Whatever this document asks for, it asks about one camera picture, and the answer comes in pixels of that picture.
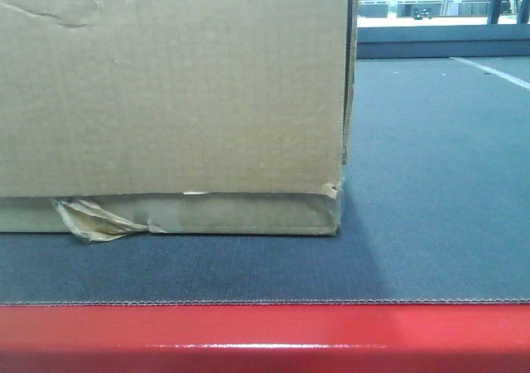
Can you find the brown cardboard carton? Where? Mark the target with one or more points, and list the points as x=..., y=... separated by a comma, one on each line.
x=175, y=116

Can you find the dark grey conveyor belt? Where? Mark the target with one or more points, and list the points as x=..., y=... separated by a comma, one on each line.
x=436, y=199

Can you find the red conveyor frame edge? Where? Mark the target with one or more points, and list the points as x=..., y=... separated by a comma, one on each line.
x=354, y=338

